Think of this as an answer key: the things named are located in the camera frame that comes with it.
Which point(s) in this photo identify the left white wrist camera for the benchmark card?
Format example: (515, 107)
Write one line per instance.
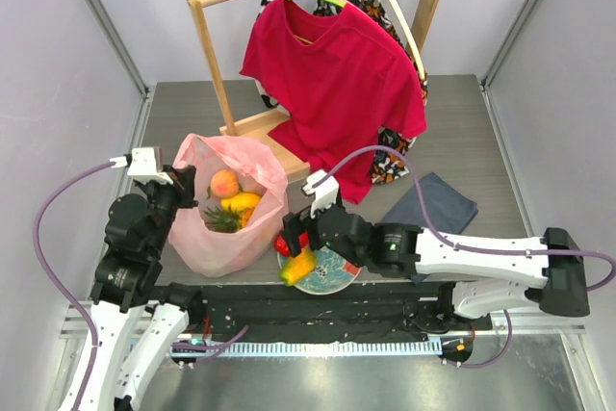
(144, 164)

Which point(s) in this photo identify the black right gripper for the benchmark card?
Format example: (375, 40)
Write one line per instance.
(295, 233)

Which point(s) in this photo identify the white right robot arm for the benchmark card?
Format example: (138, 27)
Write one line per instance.
(545, 272)

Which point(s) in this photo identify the cream wooden hanger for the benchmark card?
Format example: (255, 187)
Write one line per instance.
(414, 50)

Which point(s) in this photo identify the patterned black orange garment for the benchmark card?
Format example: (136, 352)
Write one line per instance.
(385, 168)

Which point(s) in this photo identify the patterned ceramic plate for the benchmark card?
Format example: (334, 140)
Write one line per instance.
(332, 274)

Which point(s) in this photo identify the orange pineapple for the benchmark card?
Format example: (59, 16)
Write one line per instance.
(227, 221)

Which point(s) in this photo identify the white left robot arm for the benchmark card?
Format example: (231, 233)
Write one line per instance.
(133, 325)

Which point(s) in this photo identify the red bell pepper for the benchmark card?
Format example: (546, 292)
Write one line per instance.
(282, 247)

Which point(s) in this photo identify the yellow green mango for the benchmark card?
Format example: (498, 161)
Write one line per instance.
(296, 268)

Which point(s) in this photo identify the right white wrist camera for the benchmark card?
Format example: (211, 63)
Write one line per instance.
(323, 188)

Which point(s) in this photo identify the white cable duct strip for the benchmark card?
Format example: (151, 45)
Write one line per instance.
(192, 349)

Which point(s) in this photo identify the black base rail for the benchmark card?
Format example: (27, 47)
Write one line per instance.
(364, 312)

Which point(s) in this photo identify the red t-shirt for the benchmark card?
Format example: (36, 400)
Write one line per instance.
(342, 78)

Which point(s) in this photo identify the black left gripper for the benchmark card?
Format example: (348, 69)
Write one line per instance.
(183, 183)

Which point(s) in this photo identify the folded grey towel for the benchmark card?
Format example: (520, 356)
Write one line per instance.
(448, 210)

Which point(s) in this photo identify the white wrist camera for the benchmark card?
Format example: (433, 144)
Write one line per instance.
(323, 188)
(144, 164)

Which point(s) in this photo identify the orange peach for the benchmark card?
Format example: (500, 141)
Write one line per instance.
(224, 184)

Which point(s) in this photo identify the pink plastic bag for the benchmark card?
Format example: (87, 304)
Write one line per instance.
(201, 247)

